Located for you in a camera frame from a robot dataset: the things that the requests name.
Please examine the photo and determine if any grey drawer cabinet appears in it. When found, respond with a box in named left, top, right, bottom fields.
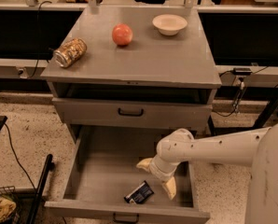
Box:
left=42, top=7, right=221, bottom=138

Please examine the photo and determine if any black top drawer handle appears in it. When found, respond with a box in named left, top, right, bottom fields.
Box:
left=118, top=108, right=145, bottom=117

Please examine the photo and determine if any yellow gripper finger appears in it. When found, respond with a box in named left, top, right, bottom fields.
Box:
left=162, top=177, right=176, bottom=200
left=136, top=158, right=152, bottom=173

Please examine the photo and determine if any black cable on wall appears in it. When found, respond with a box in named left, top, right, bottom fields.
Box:
left=29, top=0, right=53, bottom=79

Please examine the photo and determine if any yellow snack bag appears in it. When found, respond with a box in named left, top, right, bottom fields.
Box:
left=0, top=197, right=17, bottom=223

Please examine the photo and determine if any black power adapter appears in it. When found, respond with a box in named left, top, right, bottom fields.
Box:
left=232, top=67, right=252, bottom=76

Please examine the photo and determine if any black floor cable left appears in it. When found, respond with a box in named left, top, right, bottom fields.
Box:
left=4, top=122, right=37, bottom=191

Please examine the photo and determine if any black drawer handle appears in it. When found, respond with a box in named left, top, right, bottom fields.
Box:
left=113, top=213, right=139, bottom=224
left=118, top=108, right=145, bottom=117

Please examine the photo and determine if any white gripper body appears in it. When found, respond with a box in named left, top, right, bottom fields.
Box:
left=149, top=155, right=178, bottom=182

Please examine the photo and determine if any wire basket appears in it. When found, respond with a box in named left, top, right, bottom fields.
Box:
left=0, top=186, right=20, bottom=224

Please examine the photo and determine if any white bowl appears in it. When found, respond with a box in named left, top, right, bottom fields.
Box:
left=152, top=14, right=188, bottom=36

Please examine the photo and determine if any black table leg right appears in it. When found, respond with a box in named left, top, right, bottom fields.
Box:
left=207, top=116, right=216, bottom=136

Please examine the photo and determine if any closed grey top drawer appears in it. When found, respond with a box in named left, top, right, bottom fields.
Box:
left=52, top=98, right=212, bottom=131

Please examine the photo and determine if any black middle drawer handle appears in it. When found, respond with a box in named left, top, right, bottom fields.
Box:
left=113, top=213, right=139, bottom=224

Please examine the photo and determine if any red apple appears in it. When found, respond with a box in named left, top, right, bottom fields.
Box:
left=112, top=23, right=132, bottom=46

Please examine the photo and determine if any blue rxbar blueberry wrapper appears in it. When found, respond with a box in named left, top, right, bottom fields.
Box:
left=124, top=181, right=154, bottom=204

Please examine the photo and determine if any black stand leg left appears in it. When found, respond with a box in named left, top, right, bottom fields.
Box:
left=26, top=154, right=54, bottom=224

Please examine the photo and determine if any open grey middle drawer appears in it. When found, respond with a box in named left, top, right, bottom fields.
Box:
left=45, top=126, right=210, bottom=224

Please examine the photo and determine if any gold patterned can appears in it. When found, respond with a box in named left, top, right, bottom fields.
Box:
left=54, top=38, right=87, bottom=68

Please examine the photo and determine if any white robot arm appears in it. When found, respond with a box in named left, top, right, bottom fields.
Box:
left=136, top=123, right=278, bottom=224

